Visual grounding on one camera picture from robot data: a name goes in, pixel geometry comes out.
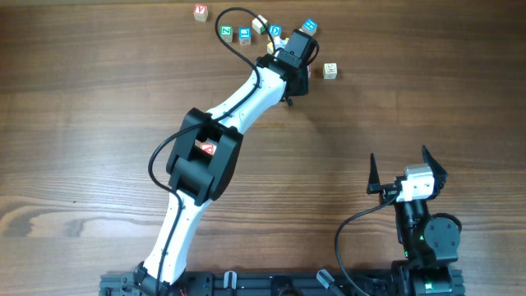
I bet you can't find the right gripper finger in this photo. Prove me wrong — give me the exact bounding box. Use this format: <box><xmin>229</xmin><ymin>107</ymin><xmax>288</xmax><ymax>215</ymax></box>
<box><xmin>368</xmin><ymin>153</ymin><xmax>381</xmax><ymax>187</ymax></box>
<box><xmin>422</xmin><ymin>146</ymin><xmax>447</xmax><ymax>177</ymax></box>

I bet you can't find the red A letter block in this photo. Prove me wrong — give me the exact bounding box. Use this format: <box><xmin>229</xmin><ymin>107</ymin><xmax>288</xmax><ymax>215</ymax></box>
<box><xmin>200</xmin><ymin>142</ymin><xmax>217</xmax><ymax>155</ymax></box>

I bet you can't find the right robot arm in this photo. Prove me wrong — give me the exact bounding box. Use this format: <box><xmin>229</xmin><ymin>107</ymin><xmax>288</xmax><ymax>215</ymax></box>
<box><xmin>367</xmin><ymin>147</ymin><xmax>465</xmax><ymax>296</ymax></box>

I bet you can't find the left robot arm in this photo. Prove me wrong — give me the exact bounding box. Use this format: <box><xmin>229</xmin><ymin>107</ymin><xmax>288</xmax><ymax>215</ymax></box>
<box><xmin>134</xmin><ymin>30</ymin><xmax>320</xmax><ymax>295</ymax></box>

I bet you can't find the white picture block right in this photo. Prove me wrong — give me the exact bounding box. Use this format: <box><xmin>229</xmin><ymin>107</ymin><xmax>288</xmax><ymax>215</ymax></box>
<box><xmin>323</xmin><ymin>63</ymin><xmax>338</xmax><ymax>79</ymax></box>

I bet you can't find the yellow block left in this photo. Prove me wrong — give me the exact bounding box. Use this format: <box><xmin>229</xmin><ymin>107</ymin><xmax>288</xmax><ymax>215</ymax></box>
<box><xmin>266</xmin><ymin>42</ymin><xmax>274</xmax><ymax>54</ymax></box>

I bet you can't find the blue D letter block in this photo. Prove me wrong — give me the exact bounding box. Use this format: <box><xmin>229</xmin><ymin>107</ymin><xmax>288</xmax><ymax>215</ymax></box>
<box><xmin>268</xmin><ymin>24</ymin><xmax>281</xmax><ymax>39</ymax></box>

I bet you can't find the blue block far right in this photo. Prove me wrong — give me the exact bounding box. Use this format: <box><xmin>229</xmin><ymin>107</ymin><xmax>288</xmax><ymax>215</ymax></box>
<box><xmin>302</xmin><ymin>18</ymin><xmax>318</xmax><ymax>36</ymax></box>

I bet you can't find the white green-sided block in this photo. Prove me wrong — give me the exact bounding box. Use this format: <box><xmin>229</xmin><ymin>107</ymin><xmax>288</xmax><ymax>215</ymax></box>
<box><xmin>251</xmin><ymin>15</ymin><xmax>268</xmax><ymax>35</ymax></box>

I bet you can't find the blue letter block left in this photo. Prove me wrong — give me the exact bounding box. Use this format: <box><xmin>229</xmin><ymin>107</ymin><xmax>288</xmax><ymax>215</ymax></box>
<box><xmin>238</xmin><ymin>27</ymin><xmax>251</xmax><ymax>45</ymax></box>

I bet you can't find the green Z letter block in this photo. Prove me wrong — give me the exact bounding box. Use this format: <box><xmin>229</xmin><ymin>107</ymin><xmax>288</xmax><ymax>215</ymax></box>
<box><xmin>219</xmin><ymin>25</ymin><xmax>233</xmax><ymax>44</ymax></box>

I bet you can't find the red V letter block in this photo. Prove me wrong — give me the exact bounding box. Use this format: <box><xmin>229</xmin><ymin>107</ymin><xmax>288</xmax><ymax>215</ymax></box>
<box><xmin>193</xmin><ymin>4</ymin><xmax>209</xmax><ymax>22</ymax></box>

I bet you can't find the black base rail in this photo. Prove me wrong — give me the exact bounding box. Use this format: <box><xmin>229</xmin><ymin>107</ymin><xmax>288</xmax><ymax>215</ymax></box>
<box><xmin>98</xmin><ymin>269</ymin><xmax>465</xmax><ymax>296</ymax></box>

